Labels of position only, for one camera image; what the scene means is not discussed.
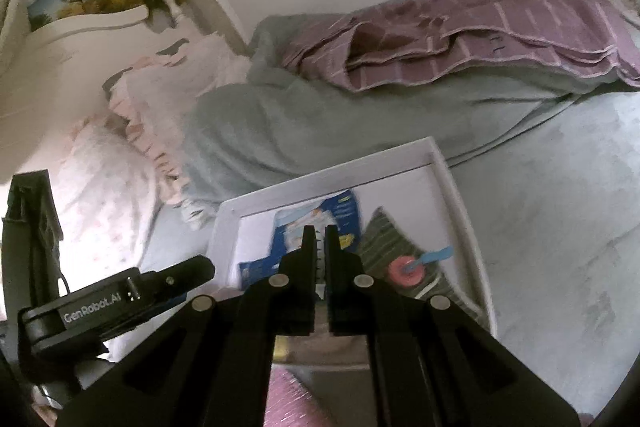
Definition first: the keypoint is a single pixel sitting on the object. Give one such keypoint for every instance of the blue eye mask packet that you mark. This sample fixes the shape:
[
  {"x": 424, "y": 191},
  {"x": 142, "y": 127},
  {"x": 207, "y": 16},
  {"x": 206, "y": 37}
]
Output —
[{"x": 345, "y": 212}]

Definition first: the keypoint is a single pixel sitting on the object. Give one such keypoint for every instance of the white pillow with pink ruffles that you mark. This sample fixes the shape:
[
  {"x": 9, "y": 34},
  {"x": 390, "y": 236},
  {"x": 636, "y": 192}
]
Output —
[{"x": 125, "y": 187}]

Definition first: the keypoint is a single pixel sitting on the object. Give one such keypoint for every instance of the white tray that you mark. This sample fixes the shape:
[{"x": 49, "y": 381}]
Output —
[{"x": 450, "y": 217}]

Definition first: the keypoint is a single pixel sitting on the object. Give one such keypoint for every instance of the green plaid pouch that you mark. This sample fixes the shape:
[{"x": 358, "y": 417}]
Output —
[{"x": 387, "y": 237}]

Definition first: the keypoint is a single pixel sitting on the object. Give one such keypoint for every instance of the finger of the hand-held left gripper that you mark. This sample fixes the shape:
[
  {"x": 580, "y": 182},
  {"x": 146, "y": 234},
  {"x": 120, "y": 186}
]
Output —
[{"x": 182, "y": 274}]

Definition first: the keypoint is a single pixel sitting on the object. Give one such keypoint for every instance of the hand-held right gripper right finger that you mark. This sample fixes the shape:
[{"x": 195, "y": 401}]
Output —
[{"x": 345, "y": 292}]

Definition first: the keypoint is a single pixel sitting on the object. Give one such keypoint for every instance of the white headboard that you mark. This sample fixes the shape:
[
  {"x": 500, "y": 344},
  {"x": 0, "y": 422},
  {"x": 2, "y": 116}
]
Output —
[{"x": 75, "y": 72}]

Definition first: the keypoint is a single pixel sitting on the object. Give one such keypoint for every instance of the pink patterned cloth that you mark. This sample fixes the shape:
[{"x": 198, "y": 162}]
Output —
[{"x": 295, "y": 399}]

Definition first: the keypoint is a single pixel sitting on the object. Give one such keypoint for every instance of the light blue bed sheet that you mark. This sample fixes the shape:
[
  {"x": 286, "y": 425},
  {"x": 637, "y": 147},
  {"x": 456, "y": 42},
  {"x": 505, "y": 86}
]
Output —
[{"x": 560, "y": 227}]

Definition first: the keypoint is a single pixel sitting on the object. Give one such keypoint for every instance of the light green blanket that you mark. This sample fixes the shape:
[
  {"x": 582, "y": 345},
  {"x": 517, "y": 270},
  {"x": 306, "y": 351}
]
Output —
[{"x": 320, "y": 122}]

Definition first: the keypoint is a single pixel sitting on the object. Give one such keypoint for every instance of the grey plastic stand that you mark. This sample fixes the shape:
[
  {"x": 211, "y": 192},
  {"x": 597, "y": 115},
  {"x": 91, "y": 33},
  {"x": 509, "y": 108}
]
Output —
[{"x": 27, "y": 227}]

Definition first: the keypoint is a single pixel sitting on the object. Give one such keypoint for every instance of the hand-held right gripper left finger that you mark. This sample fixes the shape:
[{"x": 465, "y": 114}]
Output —
[{"x": 299, "y": 292}]

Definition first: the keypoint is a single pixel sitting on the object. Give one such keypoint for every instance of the purple striped blanket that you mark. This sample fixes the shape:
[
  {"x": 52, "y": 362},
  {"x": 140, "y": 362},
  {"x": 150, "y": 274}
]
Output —
[{"x": 450, "y": 27}]

